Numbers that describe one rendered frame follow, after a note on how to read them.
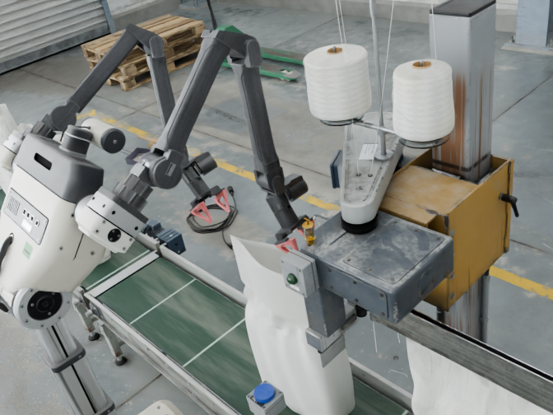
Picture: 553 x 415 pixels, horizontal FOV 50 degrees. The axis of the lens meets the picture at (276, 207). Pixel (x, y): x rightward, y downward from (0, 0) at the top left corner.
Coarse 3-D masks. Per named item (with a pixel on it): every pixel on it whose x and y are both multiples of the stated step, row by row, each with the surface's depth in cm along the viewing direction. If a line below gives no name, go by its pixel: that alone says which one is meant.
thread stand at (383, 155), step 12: (372, 0) 135; (372, 12) 137; (372, 24) 139; (420, 60) 134; (324, 120) 160; (348, 120) 157; (360, 120) 157; (384, 132) 152; (384, 144) 155; (408, 144) 141; (420, 144) 140; (432, 144) 139; (384, 156) 156
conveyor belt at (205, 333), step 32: (128, 288) 299; (160, 288) 294; (192, 288) 290; (128, 320) 278; (160, 320) 274; (192, 320) 271; (224, 320) 268; (192, 352) 254; (224, 352) 251; (224, 384) 237; (256, 384) 234
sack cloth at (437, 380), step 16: (416, 352) 157; (432, 352) 152; (416, 368) 160; (432, 368) 154; (448, 368) 150; (464, 368) 146; (416, 384) 160; (432, 384) 156; (448, 384) 152; (464, 384) 148; (480, 384) 145; (416, 400) 159; (432, 400) 157; (448, 400) 153; (464, 400) 149; (480, 400) 146; (496, 400) 142; (512, 400) 139
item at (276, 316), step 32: (256, 256) 203; (256, 288) 204; (288, 288) 184; (256, 320) 205; (288, 320) 193; (256, 352) 216; (288, 352) 196; (288, 384) 208; (320, 384) 194; (352, 384) 204
